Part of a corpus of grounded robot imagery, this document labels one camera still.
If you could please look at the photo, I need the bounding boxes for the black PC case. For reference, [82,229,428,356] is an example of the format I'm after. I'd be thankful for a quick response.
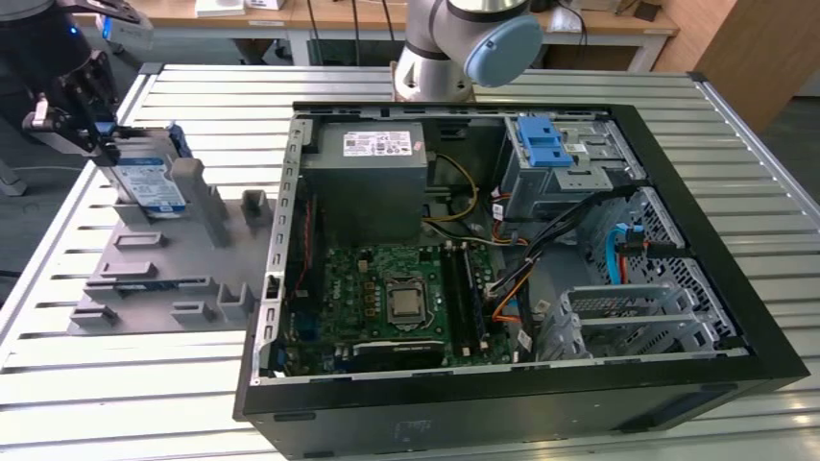
[230,100,812,460]

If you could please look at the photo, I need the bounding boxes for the black power wire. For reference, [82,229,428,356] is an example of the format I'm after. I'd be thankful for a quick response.
[617,229,690,263]

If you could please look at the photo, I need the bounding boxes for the metal disk bay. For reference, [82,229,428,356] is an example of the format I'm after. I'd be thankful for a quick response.
[534,282,738,361]

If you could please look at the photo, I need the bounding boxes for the black graphics card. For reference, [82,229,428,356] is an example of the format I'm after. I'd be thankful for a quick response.
[348,339,446,371]

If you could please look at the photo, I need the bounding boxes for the grey power supply unit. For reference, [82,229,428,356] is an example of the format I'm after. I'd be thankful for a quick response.
[300,120,429,249]

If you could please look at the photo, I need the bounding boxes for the wooden desk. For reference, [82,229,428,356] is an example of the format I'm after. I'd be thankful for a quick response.
[144,0,680,66]

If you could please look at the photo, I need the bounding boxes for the black cable bundle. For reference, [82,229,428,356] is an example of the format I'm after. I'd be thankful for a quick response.
[492,184,648,294]

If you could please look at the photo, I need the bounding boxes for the grey parts rack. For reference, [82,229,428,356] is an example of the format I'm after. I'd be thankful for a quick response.
[66,160,280,340]

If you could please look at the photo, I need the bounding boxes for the green motherboard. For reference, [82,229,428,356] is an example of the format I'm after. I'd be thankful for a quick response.
[280,242,513,376]

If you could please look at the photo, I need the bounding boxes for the blue data wire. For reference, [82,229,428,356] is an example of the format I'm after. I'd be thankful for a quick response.
[601,224,634,287]

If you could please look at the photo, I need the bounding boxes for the metal optical drive cage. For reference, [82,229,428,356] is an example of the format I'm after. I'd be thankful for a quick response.
[498,114,645,222]

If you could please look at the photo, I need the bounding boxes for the black RAM slot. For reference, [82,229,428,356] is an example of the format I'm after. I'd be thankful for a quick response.
[441,243,469,354]

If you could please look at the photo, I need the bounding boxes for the yellow wire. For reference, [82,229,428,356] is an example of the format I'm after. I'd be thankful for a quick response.
[421,153,480,223]

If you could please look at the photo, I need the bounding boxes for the hard disk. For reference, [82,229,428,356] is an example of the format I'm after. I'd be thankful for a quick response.
[92,121,193,222]

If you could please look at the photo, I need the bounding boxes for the blue drive latch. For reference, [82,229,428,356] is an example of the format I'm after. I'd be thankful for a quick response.
[516,116,576,168]

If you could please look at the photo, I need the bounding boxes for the installed RAM stick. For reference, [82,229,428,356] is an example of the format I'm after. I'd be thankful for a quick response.
[461,247,493,354]

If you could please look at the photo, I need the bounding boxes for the grey desk foot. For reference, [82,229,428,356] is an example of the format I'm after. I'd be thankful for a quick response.
[0,158,30,198]

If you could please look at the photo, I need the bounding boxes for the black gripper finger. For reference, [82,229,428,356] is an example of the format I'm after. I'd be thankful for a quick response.
[65,49,124,167]
[34,70,98,156]

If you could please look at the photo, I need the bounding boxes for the silver CPU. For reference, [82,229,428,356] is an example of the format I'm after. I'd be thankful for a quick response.
[388,287,428,322]

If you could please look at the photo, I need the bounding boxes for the white flat box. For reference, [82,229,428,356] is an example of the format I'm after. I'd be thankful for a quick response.
[194,0,248,19]

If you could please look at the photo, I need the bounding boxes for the orange wires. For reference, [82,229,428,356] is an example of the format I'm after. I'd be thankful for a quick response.
[492,276,533,323]

